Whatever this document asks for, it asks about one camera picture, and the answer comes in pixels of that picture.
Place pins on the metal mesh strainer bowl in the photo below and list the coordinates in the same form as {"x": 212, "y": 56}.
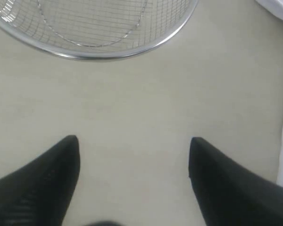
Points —
{"x": 94, "y": 29}

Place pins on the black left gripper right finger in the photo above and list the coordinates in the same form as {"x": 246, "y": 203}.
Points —
{"x": 227, "y": 193}

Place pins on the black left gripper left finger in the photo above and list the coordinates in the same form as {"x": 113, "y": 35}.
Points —
{"x": 39, "y": 193}

